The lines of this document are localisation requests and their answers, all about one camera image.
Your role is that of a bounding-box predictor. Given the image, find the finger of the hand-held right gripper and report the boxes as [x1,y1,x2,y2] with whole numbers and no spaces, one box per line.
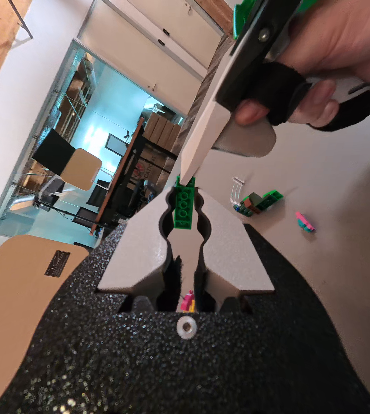
[180,53,235,186]

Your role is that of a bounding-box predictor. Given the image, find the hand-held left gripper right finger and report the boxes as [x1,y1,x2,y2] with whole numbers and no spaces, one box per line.
[195,187,275,312]

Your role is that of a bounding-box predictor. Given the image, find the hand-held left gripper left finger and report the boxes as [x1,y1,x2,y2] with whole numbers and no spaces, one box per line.
[98,187,177,312]

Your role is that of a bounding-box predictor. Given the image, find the green lego assembly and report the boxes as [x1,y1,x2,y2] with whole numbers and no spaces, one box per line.
[233,190,284,218]

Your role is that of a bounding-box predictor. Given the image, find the transparent lego piece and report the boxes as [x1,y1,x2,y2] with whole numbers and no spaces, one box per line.
[230,177,245,205]

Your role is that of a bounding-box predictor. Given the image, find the green lego brick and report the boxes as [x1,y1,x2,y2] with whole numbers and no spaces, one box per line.
[173,176,196,230]

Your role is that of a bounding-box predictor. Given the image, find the pink and yellow lego piece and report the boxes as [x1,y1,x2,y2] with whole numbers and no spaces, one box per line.
[180,290,196,313]

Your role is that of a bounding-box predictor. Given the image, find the pink and teal lego pieces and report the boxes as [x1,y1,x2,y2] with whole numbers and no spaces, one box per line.
[295,211,316,233]

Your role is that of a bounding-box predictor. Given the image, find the person's right hand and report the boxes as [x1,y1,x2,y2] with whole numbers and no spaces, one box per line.
[236,0,370,128]

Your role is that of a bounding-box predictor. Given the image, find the row of cardboard boxes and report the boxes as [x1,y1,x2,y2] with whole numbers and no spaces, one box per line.
[142,111,184,153]

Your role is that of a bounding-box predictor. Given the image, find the green plastic tray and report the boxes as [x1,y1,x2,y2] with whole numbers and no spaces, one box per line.
[232,0,318,40]

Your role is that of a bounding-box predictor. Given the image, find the printed cardboard box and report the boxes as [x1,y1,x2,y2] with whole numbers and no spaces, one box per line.
[133,142,176,196]

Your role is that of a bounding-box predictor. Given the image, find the wooden edged desk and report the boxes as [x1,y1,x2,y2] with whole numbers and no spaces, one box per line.
[89,117,146,236]

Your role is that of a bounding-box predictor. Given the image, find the tan and black chair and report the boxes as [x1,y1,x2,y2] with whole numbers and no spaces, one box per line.
[32,128,103,191]

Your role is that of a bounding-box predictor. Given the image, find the tan chair with plaque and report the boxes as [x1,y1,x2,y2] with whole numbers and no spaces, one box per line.
[0,234,90,403]

